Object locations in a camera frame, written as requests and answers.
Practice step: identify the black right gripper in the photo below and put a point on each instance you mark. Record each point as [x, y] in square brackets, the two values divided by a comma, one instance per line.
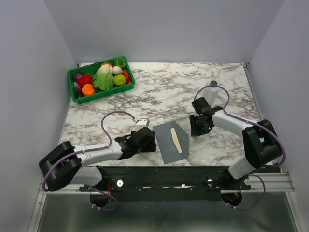
[194, 128]

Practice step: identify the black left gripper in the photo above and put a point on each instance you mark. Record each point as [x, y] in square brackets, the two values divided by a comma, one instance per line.
[151, 146]

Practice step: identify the grey envelope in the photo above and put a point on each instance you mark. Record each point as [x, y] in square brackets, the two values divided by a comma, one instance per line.
[166, 145]

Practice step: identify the beige letter paper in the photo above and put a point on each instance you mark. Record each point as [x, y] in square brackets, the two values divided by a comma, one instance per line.
[176, 140]

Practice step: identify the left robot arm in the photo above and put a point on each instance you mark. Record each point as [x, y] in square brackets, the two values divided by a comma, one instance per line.
[65, 162]

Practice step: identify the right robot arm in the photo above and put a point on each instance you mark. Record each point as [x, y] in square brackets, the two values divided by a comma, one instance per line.
[260, 142]

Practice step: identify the white plastic bottle black cap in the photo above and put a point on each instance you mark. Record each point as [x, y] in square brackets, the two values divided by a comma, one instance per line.
[210, 93]

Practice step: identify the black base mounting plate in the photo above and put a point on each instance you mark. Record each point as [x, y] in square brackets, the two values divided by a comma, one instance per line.
[128, 184]

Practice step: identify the green apple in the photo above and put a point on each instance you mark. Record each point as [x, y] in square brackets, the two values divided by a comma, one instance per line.
[119, 80]

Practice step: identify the orange carrot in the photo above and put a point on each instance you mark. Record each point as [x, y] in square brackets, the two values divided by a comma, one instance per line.
[126, 74]

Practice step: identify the green lettuce leaf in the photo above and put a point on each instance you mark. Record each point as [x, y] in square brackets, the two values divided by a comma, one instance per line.
[103, 79]

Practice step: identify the white mushroom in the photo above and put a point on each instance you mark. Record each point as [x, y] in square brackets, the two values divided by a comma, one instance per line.
[116, 70]

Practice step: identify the orange fruit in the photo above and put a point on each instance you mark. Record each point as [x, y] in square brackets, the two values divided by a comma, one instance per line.
[88, 89]

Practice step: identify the purple eggplant slice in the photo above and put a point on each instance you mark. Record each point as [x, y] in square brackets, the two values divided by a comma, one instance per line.
[77, 90]

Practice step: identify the green bell pepper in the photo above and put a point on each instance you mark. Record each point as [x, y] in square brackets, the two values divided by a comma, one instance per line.
[121, 62]

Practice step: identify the red tomato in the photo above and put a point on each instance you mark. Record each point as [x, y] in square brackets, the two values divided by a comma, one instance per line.
[85, 79]

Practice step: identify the green plastic vegetable bin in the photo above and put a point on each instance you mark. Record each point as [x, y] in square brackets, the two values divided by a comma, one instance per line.
[91, 70]

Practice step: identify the purple onion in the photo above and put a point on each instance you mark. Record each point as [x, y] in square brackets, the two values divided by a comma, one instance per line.
[77, 76]

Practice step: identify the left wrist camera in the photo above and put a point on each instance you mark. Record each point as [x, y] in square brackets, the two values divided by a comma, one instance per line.
[143, 122]

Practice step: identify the aluminium frame rail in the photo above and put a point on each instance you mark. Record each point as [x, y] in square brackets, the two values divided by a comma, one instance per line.
[71, 189]

